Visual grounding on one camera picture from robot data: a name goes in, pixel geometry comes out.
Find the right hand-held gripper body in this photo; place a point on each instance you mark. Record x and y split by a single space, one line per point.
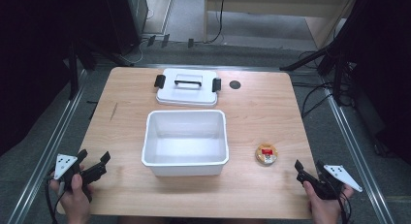
337 177

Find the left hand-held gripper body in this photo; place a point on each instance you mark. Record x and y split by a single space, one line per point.
64 164

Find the white plastic storage box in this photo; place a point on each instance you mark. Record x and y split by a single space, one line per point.
185 146

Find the person's right hand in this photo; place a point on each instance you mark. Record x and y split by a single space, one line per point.
326 211

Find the person's left hand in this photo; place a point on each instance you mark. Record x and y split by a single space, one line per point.
76 204

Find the black metal stand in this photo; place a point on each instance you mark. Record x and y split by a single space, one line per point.
73 72

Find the black tripod stand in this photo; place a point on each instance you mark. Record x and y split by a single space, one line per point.
336 60

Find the black round table grommet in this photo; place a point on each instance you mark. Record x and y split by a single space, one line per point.
235 84

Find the black cabinet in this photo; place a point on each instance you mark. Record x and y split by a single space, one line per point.
127 20

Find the light wooden furniture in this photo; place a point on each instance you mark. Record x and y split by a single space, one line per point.
323 26

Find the metal floor rail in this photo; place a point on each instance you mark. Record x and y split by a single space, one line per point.
355 153
48 149

